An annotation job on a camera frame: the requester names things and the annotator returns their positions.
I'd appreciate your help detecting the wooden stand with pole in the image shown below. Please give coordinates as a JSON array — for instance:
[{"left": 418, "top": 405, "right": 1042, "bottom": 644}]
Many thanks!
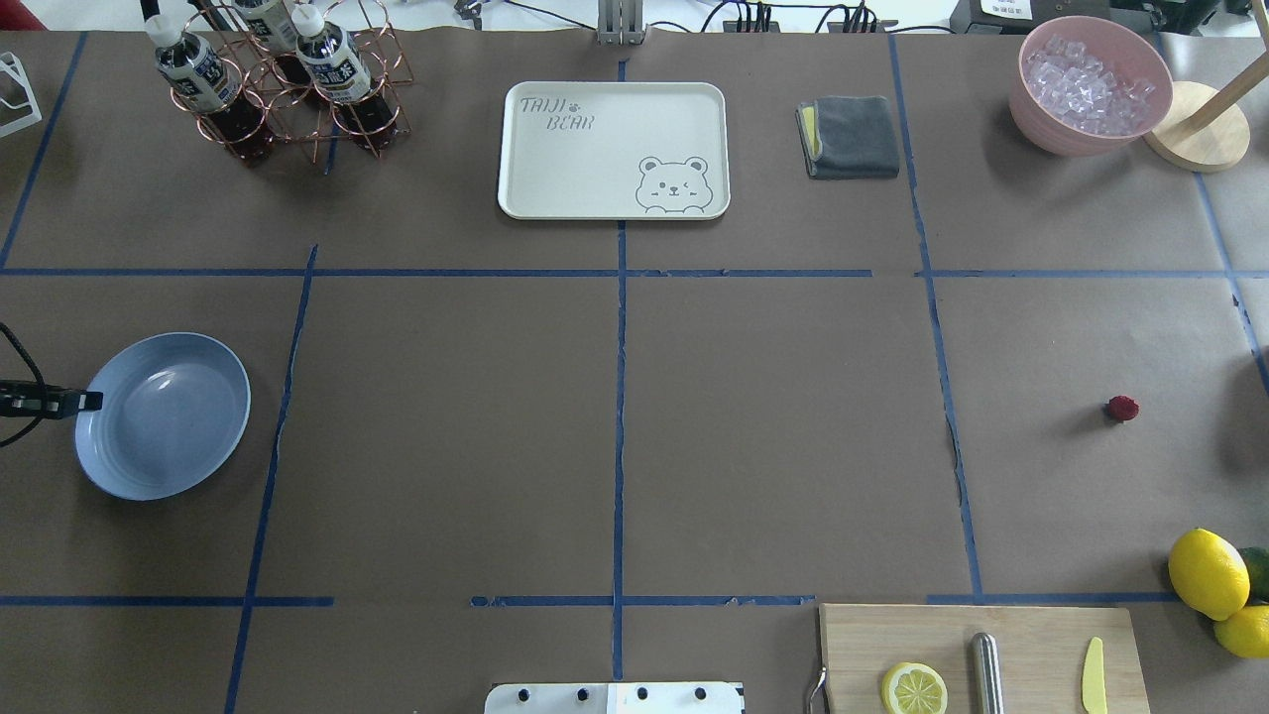
[{"left": 1145, "top": 1, "right": 1266, "bottom": 175}]

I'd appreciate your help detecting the grey folded cloth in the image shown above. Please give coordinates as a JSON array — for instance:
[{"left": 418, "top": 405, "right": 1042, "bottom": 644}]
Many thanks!
[{"left": 796, "top": 96, "right": 900, "bottom": 180}]

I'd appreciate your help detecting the wooden cutting board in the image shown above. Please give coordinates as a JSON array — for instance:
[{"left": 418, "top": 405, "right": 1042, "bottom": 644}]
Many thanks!
[{"left": 819, "top": 604, "right": 1151, "bottom": 713}]

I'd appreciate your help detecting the tea bottle right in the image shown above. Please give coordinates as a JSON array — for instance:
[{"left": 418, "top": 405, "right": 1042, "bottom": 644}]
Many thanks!
[{"left": 291, "top": 3, "right": 398, "bottom": 153}]

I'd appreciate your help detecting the steel cylinder tool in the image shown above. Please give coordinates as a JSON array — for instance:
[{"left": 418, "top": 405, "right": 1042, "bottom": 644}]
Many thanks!
[{"left": 971, "top": 632, "right": 1005, "bottom": 713}]

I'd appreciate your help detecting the pink bowl with ice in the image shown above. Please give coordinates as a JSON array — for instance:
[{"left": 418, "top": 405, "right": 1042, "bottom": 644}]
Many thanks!
[{"left": 1009, "top": 15, "right": 1173, "bottom": 157}]

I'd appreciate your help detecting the tea bottle back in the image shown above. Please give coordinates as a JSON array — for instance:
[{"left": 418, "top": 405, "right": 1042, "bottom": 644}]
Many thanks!
[{"left": 231, "top": 1, "right": 312, "bottom": 86}]

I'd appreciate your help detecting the yellow plastic knife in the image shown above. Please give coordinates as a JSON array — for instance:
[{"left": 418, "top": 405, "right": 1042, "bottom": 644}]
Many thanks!
[{"left": 1082, "top": 635, "right": 1107, "bottom": 714}]

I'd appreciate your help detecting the white wire cup rack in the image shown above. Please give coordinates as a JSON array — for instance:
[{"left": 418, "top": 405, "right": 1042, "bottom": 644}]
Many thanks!
[{"left": 1, "top": 53, "right": 44, "bottom": 137}]

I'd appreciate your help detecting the tea bottle left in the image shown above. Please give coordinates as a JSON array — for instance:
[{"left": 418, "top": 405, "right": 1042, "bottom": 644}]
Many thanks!
[{"left": 143, "top": 14, "right": 273, "bottom": 166}]

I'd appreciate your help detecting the whole yellow lemon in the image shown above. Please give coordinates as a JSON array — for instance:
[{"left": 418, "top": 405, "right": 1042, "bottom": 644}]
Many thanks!
[{"left": 1167, "top": 528, "right": 1250, "bottom": 621}]

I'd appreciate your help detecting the copper wire bottle rack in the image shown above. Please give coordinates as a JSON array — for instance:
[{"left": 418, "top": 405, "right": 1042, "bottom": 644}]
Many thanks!
[{"left": 180, "top": 1, "right": 415, "bottom": 175}]

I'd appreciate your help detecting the tea bottle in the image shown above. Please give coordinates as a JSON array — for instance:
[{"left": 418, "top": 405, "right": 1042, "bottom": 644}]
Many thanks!
[
  {"left": 291, "top": 3, "right": 398, "bottom": 153},
  {"left": 231, "top": 1, "right": 312, "bottom": 86},
  {"left": 143, "top": 14, "right": 273, "bottom": 166}
]

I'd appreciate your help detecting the blue plate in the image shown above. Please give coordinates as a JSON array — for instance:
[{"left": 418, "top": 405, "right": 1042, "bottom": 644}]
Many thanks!
[{"left": 75, "top": 331, "right": 251, "bottom": 501}]

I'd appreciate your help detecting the green avocado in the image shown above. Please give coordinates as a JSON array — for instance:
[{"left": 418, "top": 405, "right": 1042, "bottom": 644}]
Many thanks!
[{"left": 1237, "top": 547, "right": 1269, "bottom": 604}]

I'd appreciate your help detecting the lemon half slice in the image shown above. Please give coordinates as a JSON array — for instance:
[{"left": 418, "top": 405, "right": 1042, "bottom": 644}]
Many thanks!
[{"left": 879, "top": 661, "right": 949, "bottom": 714}]

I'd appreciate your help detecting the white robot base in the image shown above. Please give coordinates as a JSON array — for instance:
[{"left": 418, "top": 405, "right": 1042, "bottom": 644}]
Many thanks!
[{"left": 483, "top": 681, "right": 747, "bottom": 713}]

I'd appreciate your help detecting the cream bear tray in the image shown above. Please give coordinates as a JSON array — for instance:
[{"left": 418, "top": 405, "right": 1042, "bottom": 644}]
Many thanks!
[{"left": 496, "top": 81, "right": 733, "bottom": 221}]

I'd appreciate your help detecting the red strawberry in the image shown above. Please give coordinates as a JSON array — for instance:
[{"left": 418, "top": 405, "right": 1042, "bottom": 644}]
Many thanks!
[{"left": 1104, "top": 394, "right": 1141, "bottom": 424}]

